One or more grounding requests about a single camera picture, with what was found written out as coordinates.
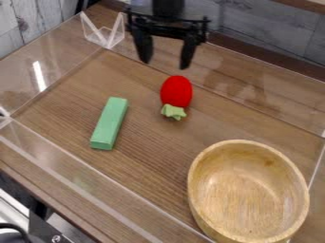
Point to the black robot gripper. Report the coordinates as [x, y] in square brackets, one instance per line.
[144, 26]

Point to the red plush strawberry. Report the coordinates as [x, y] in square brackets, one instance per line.
[175, 96]

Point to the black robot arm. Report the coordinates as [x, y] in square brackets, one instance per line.
[163, 8]

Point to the green rectangular block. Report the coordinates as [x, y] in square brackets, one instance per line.
[108, 124]

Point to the wooden bowl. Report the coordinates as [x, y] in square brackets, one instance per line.
[247, 194]

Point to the clear acrylic enclosure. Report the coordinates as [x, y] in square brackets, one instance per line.
[124, 195]

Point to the black metal bracket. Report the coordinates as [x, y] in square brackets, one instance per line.
[41, 232]

